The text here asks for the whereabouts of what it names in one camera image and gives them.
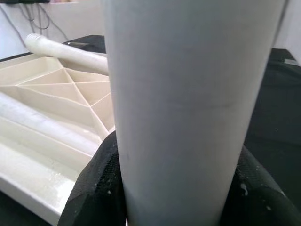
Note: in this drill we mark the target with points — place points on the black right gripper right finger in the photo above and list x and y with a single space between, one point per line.
256 202

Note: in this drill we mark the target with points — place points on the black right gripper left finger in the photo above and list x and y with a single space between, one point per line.
98 193

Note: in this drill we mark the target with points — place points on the white plastic table leg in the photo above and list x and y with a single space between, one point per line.
35 117
188 94
70 55

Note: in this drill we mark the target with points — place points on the white plastic table top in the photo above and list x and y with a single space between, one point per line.
47 94

